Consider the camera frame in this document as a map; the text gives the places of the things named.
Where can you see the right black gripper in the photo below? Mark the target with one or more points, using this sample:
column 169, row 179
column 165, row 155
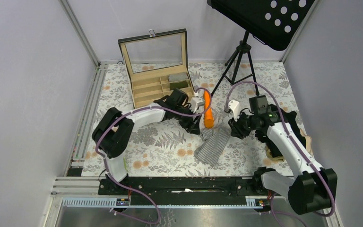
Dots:
column 236, row 129

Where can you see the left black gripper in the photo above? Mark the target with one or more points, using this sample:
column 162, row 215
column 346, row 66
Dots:
column 190, row 126

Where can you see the grey striped underwear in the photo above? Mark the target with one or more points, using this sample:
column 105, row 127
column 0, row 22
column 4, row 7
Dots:
column 215, row 141

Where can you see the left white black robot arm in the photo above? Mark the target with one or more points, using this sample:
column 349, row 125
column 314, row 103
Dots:
column 113, row 132

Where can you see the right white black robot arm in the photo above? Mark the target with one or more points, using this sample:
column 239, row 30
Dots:
column 312, row 187

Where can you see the orange cylinder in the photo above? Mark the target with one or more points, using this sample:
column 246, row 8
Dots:
column 208, row 117

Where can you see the floral tablecloth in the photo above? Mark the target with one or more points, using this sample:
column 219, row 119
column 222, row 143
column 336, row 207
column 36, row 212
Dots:
column 166, row 149

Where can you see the dark green rolled cloth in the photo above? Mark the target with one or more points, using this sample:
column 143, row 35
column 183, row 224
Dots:
column 178, row 85

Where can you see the grey rolled cloth in box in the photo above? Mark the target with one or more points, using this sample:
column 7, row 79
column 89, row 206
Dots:
column 177, row 77

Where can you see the wooden compartment box glass lid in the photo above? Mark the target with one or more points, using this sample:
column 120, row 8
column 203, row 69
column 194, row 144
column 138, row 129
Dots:
column 150, row 59

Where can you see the beige garment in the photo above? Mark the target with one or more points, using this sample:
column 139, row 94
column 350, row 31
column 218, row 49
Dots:
column 274, row 154

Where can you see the black music stand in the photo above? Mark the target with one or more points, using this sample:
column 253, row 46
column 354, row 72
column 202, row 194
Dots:
column 272, row 22

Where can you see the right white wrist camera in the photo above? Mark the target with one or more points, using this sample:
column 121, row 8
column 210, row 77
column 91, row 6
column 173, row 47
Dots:
column 235, row 107

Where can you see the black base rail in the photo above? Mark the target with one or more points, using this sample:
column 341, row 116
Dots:
column 186, row 191

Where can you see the aluminium frame rails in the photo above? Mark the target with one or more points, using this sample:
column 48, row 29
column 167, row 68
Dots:
column 98, row 24

